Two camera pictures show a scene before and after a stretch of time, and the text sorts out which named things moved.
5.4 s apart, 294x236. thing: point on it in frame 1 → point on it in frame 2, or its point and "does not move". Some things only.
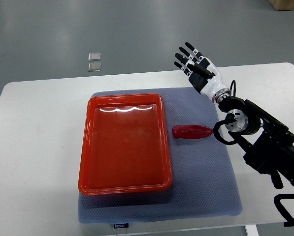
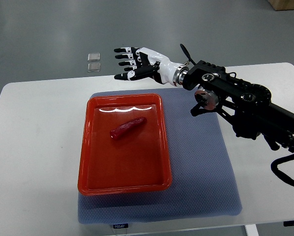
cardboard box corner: x=287 y=5 does not move
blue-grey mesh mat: x=203 y=184 does not move
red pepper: x=186 y=132 → x=123 y=128
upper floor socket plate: x=93 y=56 does not move
